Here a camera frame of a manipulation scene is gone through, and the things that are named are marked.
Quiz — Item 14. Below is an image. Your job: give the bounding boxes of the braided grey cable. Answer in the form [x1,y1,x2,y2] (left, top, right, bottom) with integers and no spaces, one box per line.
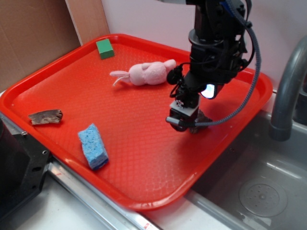
[178,0,261,127]

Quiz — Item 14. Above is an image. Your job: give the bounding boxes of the stainless steel sink basin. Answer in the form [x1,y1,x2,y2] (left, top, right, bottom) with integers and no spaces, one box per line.
[186,112,307,230]

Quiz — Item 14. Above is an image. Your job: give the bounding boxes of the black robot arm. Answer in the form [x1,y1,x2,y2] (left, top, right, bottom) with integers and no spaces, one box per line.
[166,0,251,133]

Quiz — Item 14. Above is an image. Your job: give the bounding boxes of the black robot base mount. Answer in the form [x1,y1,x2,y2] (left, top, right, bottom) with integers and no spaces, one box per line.
[0,121,50,220]

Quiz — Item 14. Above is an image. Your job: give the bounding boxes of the aluminium mounting rail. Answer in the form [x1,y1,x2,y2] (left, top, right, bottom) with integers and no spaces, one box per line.
[0,112,161,230]

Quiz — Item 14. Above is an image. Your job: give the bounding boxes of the blue sponge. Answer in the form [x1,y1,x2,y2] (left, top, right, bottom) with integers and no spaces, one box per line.
[78,124,109,170]

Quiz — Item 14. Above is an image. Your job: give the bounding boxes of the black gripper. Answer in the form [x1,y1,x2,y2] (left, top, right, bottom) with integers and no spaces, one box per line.
[166,35,248,131]

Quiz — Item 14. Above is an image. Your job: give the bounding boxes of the pink plush bunny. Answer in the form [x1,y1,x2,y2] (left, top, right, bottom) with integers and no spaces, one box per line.
[109,59,177,86]

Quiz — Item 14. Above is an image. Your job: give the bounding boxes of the brown wood piece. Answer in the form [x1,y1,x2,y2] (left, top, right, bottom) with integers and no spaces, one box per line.
[28,109,63,125]

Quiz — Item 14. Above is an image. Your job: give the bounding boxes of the brown cardboard panel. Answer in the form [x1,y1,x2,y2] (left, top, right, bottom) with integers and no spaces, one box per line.
[0,0,109,91]

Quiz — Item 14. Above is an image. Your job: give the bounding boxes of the red plastic tray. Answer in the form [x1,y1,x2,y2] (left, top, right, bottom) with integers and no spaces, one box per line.
[0,34,272,211]

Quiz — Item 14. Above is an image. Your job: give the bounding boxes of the grey sink faucet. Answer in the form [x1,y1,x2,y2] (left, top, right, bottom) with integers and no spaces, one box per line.
[269,36,307,141]

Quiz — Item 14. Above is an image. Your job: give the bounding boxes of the green rectangular block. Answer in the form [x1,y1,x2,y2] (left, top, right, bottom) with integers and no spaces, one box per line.
[96,39,115,59]

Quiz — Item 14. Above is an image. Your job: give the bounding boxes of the brown rock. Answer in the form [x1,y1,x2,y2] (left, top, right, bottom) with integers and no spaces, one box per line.
[189,110,213,134]

